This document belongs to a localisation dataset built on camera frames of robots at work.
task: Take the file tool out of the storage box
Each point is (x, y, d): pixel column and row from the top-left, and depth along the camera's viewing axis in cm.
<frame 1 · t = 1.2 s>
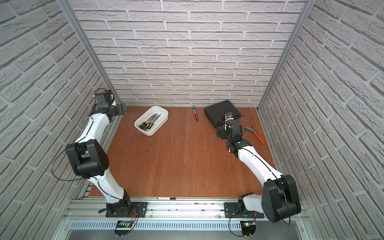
left hand: (117, 103, 90), fingers open
right hand: (229, 126, 86), fingers open
white plastic storage box: (143, 120, 109), point 4 cm above the table
black plastic tool case: (216, 113, 116), point 3 cm above the table
orange handled pliers: (251, 129, 108), on the table
yellow black file: (149, 123, 109), point 3 cm above the table

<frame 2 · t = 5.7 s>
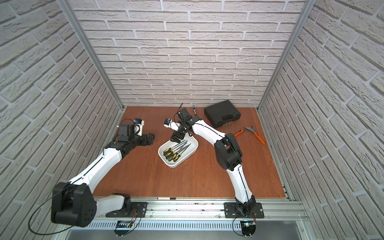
left hand: (148, 132, 86), fingers open
right hand: (177, 131, 95), fingers open
yellow black file: (168, 156, 93), on the table
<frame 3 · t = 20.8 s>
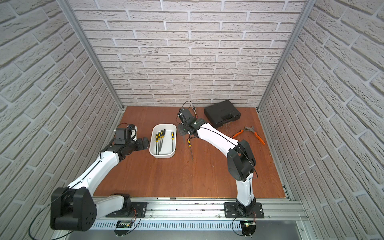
left hand: (143, 139, 86), fingers open
right hand: (185, 126, 89), fingers closed
white plastic storage box: (163, 140, 102), on the table
yellow black file: (159, 139, 102), on the table
yellow black file 2: (190, 145, 99), on the table
yellow black file 3: (172, 138, 102), on the table
the other named things where they were.

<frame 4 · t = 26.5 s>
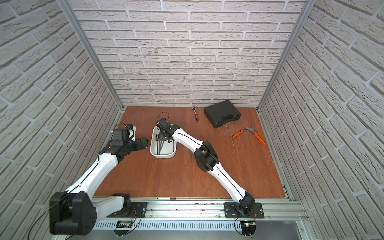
left hand: (142, 138, 86), fingers open
right hand: (166, 134, 103), fingers open
